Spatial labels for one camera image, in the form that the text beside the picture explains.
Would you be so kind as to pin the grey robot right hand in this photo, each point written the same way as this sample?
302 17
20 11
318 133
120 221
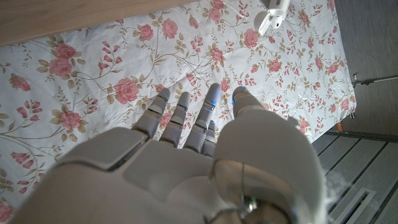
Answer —
155 180

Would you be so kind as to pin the white AirPods case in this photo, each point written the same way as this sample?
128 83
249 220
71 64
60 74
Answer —
280 7

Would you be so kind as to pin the floral rose backdrop cloth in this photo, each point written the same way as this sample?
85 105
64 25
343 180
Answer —
93 77

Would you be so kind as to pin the white AirPod earbud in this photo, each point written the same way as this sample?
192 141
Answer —
275 21

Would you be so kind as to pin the grey perforated metal panel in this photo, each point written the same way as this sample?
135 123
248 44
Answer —
357 174

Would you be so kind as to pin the black metal rod bracket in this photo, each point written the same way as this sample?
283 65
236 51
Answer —
373 80

